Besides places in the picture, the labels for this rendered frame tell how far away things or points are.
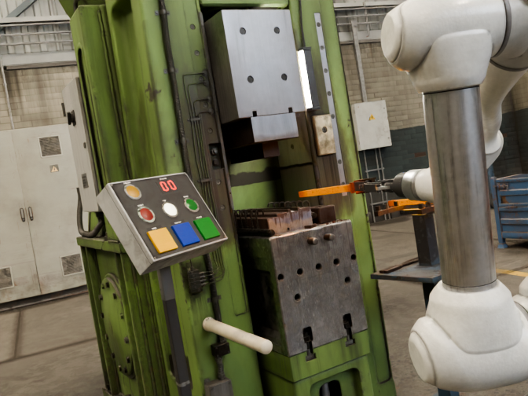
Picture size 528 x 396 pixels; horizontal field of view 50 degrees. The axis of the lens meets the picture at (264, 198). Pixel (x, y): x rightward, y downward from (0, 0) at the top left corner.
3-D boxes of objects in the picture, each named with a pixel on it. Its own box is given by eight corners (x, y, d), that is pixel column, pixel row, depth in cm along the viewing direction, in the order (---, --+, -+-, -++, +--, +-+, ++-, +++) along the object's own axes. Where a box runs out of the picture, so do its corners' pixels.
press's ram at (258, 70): (323, 109, 226) (307, 9, 224) (239, 118, 208) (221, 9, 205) (270, 124, 263) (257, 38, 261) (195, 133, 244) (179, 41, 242)
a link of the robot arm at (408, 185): (439, 198, 159) (423, 198, 164) (435, 166, 158) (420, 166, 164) (416, 203, 155) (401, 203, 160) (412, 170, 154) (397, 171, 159)
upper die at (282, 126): (298, 136, 220) (295, 112, 220) (254, 142, 210) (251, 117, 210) (248, 148, 257) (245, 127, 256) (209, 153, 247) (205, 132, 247)
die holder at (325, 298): (368, 328, 226) (351, 219, 224) (289, 357, 208) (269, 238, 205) (293, 309, 275) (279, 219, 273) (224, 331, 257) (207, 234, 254)
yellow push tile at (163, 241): (178, 247, 168) (166, 227, 170) (160, 252, 162) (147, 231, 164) (175, 250, 169) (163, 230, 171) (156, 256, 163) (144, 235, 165)
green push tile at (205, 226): (221, 234, 184) (209, 215, 186) (206, 239, 178) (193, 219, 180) (217, 237, 185) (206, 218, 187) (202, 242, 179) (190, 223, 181)
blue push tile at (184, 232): (200, 241, 176) (188, 221, 178) (184, 245, 170) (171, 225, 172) (197, 244, 177) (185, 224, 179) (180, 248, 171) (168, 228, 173)
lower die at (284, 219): (313, 225, 222) (309, 204, 222) (269, 236, 212) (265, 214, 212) (261, 225, 259) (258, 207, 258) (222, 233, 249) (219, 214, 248)
